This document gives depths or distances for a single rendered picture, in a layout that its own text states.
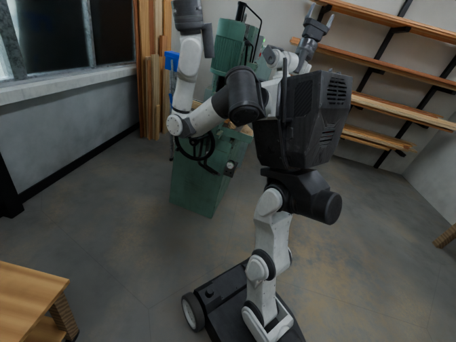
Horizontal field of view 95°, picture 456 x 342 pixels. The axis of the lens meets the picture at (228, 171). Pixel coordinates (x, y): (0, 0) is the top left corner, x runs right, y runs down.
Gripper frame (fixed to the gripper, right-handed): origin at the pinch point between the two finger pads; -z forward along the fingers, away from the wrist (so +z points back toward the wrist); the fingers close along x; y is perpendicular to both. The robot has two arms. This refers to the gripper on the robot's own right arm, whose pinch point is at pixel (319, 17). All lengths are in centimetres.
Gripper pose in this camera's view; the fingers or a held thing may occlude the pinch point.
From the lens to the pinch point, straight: 127.0
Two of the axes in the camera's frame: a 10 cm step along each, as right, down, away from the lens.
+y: -1.2, -3.5, 9.3
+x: -9.3, -2.9, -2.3
